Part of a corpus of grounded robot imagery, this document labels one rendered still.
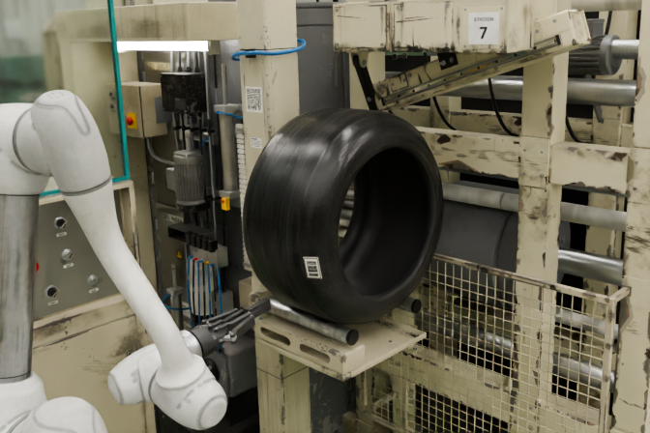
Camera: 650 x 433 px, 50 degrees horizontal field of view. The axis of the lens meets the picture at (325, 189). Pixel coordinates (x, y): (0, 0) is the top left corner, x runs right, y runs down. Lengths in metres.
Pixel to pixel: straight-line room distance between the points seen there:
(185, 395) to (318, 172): 0.62
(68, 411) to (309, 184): 0.74
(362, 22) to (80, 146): 1.05
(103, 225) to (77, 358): 0.91
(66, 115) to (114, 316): 1.07
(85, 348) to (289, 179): 0.88
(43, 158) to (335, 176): 0.70
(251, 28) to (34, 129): 0.88
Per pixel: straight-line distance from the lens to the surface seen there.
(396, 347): 2.10
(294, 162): 1.79
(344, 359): 1.93
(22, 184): 1.49
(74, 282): 2.28
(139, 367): 1.61
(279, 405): 2.39
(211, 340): 1.70
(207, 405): 1.48
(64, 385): 2.31
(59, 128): 1.36
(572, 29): 1.93
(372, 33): 2.11
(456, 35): 1.94
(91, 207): 1.42
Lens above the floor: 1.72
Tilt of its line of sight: 13 degrees down
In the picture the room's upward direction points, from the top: 2 degrees counter-clockwise
